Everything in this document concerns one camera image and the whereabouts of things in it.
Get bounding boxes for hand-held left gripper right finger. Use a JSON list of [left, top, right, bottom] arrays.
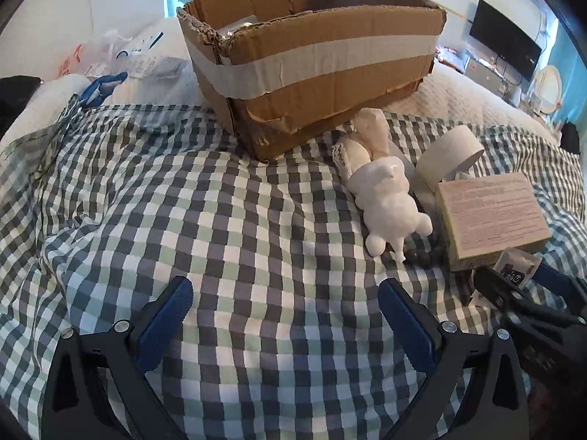
[[379, 278, 533, 440]]

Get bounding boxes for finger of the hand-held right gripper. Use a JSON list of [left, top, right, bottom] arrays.
[[474, 267, 587, 328], [536, 259, 587, 313]]

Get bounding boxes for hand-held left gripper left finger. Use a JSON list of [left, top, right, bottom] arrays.
[[40, 276, 194, 440]]

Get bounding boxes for small white sachet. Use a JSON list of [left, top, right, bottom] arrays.
[[497, 247, 543, 289]]

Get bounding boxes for brown cardboard box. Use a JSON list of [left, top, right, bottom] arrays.
[[177, 0, 448, 163]]

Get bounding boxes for small beige carton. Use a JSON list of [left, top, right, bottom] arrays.
[[434, 173, 553, 272]]

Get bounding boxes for checkered blanket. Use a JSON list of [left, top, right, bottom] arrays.
[[0, 103, 587, 440]]

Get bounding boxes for white plush toy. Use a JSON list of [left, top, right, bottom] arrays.
[[346, 156, 434, 265]]

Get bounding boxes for white tape roll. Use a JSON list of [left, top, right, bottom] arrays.
[[414, 125, 485, 208]]

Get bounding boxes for small black object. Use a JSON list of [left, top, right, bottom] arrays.
[[560, 122, 582, 155]]

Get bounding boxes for cream plush toy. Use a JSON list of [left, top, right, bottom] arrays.
[[335, 107, 405, 179]]

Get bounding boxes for white bedspread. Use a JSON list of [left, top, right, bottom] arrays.
[[0, 32, 567, 157]]

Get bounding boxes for round white mirror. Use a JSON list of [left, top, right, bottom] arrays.
[[532, 65, 563, 113]]

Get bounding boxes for grey television cabinet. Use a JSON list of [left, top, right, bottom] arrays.
[[462, 50, 511, 98]]

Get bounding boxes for blue plastic item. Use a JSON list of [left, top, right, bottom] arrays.
[[74, 72, 128, 109]]

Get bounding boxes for black flat television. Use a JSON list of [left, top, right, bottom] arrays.
[[468, 0, 543, 83]]

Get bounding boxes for black cloth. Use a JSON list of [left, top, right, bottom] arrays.
[[0, 75, 43, 135]]

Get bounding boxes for white plastic bag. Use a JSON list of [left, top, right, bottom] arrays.
[[57, 29, 192, 84]]

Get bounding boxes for white item in box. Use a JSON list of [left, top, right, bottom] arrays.
[[215, 15, 260, 38]]

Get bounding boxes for dark bead bracelet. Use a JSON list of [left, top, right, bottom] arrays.
[[406, 237, 445, 267]]

